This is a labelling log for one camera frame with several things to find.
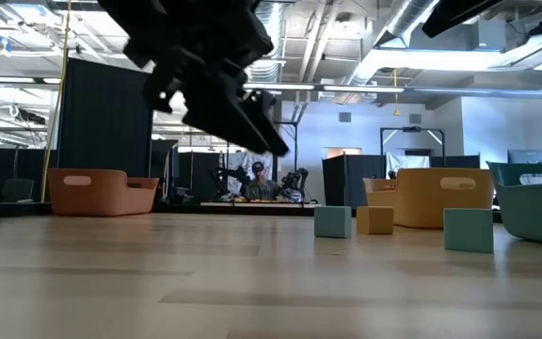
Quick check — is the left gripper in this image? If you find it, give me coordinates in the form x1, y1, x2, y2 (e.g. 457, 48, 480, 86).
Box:
99, 0, 291, 157

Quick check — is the teal foam cube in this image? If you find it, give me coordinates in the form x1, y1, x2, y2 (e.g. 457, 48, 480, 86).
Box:
442, 207, 495, 255
313, 205, 353, 239

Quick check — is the orange foam cube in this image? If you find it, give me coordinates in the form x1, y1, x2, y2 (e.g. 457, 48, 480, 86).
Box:
356, 205, 395, 235

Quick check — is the patterned white cloth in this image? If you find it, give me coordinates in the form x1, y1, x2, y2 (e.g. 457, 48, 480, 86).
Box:
227, 150, 275, 189

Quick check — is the long ceiling light strip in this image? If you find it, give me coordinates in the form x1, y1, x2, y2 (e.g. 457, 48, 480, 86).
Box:
247, 82, 316, 91
322, 85, 404, 94

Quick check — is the person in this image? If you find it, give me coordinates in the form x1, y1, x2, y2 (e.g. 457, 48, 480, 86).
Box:
242, 161, 281, 202

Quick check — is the background table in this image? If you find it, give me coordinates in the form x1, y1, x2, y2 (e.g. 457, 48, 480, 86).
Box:
202, 201, 322, 209

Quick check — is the dark blue partition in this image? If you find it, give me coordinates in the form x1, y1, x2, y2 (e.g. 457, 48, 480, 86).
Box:
321, 153, 388, 208

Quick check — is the black partition screen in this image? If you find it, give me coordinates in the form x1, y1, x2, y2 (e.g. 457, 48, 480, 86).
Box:
56, 56, 157, 203

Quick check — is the coral plastic bin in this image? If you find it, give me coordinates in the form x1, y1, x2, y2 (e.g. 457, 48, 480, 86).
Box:
47, 168, 160, 218

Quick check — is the yellow plastic bin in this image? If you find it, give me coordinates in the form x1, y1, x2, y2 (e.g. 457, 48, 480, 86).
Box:
362, 168, 495, 231

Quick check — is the green plastic bin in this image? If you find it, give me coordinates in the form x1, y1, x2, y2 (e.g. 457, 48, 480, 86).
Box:
486, 161, 542, 249

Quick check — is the black stand frame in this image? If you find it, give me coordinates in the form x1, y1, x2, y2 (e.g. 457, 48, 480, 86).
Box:
270, 120, 299, 203
379, 125, 446, 169

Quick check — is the black aluminium table frame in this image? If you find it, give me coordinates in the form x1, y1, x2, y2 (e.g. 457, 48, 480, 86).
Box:
0, 201, 317, 220

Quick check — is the yellow hanging cord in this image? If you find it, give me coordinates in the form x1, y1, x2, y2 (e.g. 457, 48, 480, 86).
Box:
391, 68, 402, 118

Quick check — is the yellow cable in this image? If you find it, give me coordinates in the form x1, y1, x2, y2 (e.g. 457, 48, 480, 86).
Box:
40, 0, 73, 203

